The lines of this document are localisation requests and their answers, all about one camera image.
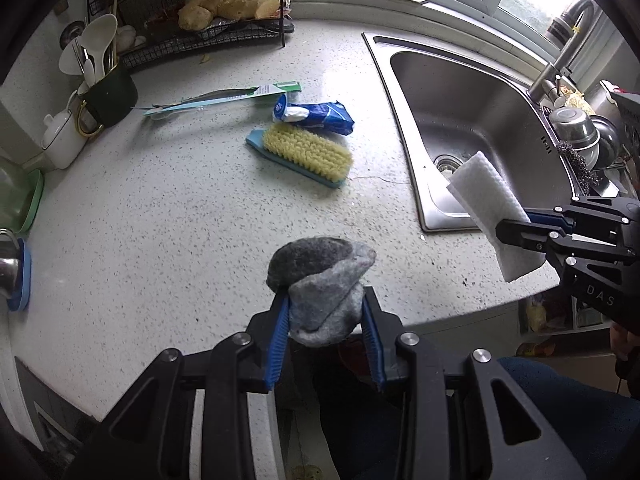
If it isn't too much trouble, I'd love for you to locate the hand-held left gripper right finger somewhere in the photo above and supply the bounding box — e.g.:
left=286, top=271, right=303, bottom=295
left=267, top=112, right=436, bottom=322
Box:
left=361, top=286, right=588, bottom=480

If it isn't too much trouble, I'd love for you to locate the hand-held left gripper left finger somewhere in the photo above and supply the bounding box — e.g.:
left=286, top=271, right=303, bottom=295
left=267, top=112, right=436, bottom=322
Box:
left=65, top=292, right=293, bottom=480

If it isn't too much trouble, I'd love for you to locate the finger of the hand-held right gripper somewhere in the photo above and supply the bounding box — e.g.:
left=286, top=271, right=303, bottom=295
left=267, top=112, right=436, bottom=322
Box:
left=526, top=196, right=640, bottom=257
left=496, top=217, right=637, bottom=264

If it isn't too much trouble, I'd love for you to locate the grey rag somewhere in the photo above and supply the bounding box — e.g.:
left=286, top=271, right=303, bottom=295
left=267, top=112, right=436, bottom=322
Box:
left=266, top=236, right=378, bottom=348

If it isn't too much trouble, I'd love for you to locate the white sponge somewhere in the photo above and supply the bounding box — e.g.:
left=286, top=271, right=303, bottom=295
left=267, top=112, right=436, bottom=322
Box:
left=446, top=151, right=547, bottom=283

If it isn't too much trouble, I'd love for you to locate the storage shelf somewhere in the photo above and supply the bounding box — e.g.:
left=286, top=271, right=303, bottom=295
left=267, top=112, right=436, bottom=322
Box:
left=517, top=290, right=618, bottom=358

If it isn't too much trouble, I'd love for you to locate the steel wool scrubber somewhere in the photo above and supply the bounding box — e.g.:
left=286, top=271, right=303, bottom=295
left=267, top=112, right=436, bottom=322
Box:
left=556, top=141, right=603, bottom=196

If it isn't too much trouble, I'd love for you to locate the steel bowl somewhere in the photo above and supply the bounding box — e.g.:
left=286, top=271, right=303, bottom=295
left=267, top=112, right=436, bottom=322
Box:
left=548, top=106, right=601, bottom=150

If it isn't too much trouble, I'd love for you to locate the steel pot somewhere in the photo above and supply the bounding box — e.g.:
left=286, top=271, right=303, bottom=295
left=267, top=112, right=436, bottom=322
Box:
left=585, top=115, right=622, bottom=171

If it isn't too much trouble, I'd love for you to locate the person's blue trouser leg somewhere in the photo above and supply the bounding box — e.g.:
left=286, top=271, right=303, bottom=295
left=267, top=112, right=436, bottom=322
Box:
left=497, top=356, right=640, bottom=480

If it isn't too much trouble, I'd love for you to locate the stainless steel sink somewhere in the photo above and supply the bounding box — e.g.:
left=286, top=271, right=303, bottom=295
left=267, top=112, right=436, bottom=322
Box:
left=362, top=31, right=621, bottom=233

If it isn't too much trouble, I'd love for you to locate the steel kitchen faucet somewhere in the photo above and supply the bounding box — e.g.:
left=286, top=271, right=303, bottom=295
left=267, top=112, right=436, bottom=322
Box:
left=528, top=0, right=598, bottom=103

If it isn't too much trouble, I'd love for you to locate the yellow bristle scrubbing brush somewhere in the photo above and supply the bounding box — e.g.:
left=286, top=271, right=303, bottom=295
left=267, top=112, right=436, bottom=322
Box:
left=245, top=124, right=355, bottom=190

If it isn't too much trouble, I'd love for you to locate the blue white crumpled packet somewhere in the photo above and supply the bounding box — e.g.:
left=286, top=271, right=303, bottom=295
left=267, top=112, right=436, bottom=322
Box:
left=271, top=94, right=355, bottom=137

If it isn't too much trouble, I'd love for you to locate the toothbrush in teal packaging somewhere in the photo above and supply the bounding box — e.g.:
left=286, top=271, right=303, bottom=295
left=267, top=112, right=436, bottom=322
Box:
left=131, top=80, right=303, bottom=120

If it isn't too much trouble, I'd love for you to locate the blue saucer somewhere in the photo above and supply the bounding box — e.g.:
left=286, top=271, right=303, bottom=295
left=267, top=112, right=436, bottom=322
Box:
left=7, top=237, right=32, bottom=312

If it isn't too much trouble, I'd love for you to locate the steel kettle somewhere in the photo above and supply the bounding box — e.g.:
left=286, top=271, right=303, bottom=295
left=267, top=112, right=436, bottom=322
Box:
left=0, top=227, right=21, bottom=301

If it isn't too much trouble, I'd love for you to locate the green tray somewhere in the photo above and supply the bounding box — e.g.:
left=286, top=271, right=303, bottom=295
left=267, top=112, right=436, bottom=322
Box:
left=0, top=157, right=46, bottom=235

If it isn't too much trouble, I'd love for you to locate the dark green mug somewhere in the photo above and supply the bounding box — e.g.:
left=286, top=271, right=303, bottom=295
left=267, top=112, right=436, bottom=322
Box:
left=76, top=67, right=139, bottom=137

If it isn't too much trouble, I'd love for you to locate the white ceramic sugar pot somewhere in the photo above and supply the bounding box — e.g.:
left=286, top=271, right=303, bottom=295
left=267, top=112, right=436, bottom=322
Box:
left=40, top=91, right=91, bottom=171

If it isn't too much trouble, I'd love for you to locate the white plastic spatula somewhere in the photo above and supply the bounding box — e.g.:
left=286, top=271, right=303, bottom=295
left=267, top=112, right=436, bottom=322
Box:
left=58, top=35, right=97, bottom=88

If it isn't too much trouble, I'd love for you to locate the white plastic ladle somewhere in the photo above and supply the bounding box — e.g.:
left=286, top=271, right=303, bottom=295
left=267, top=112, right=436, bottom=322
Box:
left=80, top=13, right=119, bottom=86

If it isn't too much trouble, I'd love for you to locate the black wire rack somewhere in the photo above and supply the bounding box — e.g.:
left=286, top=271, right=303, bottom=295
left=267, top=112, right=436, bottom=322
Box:
left=87, top=0, right=297, bottom=71

